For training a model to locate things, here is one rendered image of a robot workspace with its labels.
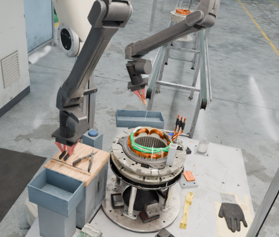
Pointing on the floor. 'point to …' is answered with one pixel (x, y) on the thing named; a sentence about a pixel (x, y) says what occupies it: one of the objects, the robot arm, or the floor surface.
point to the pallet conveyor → (202, 64)
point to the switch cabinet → (3, 57)
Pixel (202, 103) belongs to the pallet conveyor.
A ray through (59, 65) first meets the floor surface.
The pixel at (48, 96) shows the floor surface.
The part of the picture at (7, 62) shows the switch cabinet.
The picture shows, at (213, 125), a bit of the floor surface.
